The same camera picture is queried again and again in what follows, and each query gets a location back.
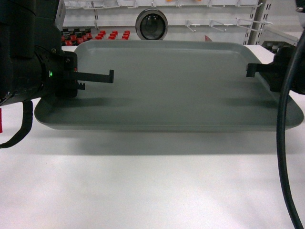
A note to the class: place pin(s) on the white checkout counter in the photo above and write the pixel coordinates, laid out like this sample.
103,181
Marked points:
67,179

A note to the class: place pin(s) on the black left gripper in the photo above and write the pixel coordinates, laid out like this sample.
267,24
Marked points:
56,71

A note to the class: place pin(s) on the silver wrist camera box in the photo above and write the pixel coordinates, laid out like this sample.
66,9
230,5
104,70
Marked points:
60,15

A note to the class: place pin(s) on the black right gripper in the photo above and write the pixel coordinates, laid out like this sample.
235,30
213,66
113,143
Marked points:
274,72

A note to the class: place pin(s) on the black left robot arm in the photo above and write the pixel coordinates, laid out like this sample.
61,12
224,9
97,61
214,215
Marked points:
32,62

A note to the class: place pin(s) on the red cap soy sauce bottles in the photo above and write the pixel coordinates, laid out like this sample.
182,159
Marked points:
77,36

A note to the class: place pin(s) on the black round barcode scanner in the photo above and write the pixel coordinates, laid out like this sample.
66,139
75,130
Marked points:
151,24

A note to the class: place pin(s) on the grey plastic serving tray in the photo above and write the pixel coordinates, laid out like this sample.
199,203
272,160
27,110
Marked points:
165,86

